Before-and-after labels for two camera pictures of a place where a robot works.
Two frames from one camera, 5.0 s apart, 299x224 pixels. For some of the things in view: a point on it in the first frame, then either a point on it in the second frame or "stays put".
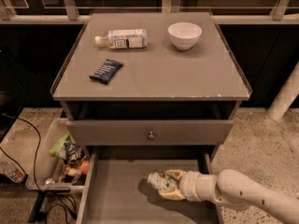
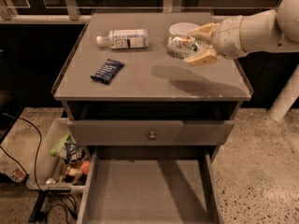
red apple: x=85 y=167 stays put
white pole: x=286 y=96 stays put
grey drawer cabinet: x=149 y=80 stays put
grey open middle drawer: x=117 y=190 stays put
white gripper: x=189 y=184 -> x=228 y=38
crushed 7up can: x=160 y=181 -> x=180 y=46
